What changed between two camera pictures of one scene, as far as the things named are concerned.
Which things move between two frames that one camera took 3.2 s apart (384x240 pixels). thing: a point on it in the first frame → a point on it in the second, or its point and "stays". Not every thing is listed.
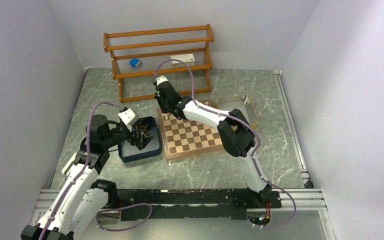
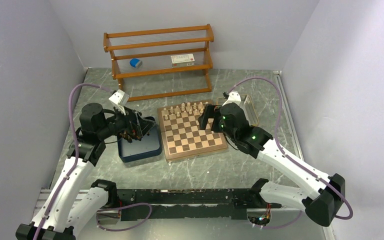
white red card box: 188,59 stays
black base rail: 197,203 stays
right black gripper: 159,99 → 210,111
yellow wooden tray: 243,103 stays
